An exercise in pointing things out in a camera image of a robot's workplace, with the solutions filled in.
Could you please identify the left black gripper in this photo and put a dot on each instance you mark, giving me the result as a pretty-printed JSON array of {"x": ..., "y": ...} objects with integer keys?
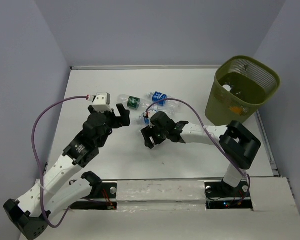
[{"x": 119, "y": 121}]

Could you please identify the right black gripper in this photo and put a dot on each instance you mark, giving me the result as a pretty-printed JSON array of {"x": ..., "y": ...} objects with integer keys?
[{"x": 147, "y": 132}]

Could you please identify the green label plastic bottle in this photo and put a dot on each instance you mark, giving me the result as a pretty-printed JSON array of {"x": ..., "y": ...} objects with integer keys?
[{"x": 132, "y": 102}]

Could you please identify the clear bottle yellow label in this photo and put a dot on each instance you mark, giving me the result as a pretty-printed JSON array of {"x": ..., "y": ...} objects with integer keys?
[{"x": 232, "y": 89}]

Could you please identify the blue label bottle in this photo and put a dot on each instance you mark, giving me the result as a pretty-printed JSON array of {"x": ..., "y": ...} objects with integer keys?
[
  {"x": 139, "y": 120},
  {"x": 160, "y": 98}
]

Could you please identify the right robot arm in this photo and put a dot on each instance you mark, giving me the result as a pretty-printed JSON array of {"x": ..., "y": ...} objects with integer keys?
[{"x": 234, "y": 140}]

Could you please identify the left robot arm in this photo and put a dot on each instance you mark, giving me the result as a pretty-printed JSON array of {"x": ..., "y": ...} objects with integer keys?
[{"x": 32, "y": 212}]

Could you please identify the green mesh bin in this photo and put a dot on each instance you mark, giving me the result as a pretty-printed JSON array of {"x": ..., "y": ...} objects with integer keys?
[{"x": 240, "y": 87}]

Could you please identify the white foam front strip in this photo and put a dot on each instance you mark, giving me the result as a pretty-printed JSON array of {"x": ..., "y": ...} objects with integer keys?
[{"x": 160, "y": 190}]

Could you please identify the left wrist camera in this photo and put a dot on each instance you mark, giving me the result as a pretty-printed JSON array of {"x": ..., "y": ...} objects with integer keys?
[{"x": 101, "y": 102}]

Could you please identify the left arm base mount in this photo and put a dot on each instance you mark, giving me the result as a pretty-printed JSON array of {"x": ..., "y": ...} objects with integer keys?
[{"x": 101, "y": 197}]

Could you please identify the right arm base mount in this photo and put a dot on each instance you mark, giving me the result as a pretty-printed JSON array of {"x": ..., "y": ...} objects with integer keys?
[{"x": 220, "y": 196}]

